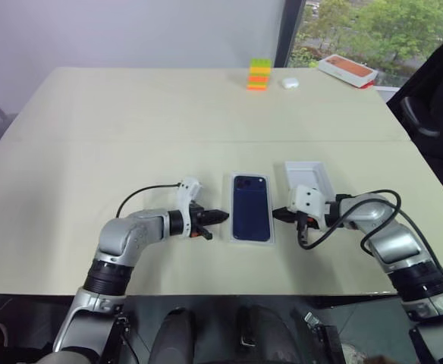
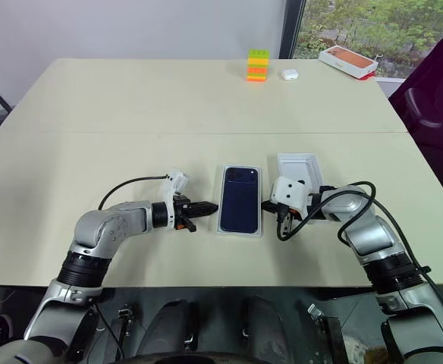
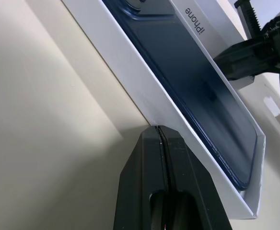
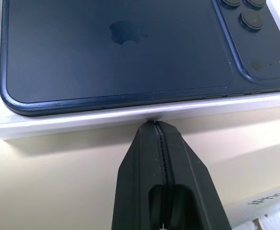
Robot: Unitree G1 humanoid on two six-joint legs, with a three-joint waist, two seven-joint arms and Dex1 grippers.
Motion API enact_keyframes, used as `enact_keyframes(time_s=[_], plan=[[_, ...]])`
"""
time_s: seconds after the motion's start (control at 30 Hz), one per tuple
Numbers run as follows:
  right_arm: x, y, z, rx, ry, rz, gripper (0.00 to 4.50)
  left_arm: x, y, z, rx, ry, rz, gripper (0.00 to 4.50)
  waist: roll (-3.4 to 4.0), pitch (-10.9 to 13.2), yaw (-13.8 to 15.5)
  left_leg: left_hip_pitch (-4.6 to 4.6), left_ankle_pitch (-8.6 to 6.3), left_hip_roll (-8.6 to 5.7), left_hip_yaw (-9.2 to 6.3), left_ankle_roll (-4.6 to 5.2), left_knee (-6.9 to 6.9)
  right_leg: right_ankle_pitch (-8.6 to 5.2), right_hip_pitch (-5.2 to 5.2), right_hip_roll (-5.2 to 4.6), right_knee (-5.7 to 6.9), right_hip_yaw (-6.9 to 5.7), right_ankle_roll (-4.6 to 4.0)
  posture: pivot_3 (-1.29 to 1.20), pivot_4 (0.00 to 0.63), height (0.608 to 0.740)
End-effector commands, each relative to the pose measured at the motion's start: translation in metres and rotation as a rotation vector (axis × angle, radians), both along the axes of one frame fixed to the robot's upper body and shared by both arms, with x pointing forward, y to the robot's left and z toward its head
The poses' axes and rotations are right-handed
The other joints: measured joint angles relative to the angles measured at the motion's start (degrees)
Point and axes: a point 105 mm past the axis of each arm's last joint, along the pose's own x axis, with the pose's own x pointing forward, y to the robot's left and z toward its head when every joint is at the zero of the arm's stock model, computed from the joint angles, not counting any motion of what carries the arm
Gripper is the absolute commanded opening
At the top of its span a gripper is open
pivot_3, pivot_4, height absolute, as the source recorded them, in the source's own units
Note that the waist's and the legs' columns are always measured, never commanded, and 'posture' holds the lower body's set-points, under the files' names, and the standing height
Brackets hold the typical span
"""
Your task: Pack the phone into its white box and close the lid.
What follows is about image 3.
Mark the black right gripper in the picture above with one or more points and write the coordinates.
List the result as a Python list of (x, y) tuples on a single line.
[(276, 36)]

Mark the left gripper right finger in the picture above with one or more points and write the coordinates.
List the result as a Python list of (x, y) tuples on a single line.
[(190, 187)]

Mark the white box with brown paper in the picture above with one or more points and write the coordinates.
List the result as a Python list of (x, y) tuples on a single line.
[(130, 60)]

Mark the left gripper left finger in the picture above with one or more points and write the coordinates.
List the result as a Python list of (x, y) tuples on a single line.
[(140, 179)]

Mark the white iPhone box lid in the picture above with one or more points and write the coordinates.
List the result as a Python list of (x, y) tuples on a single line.
[(216, 36)]

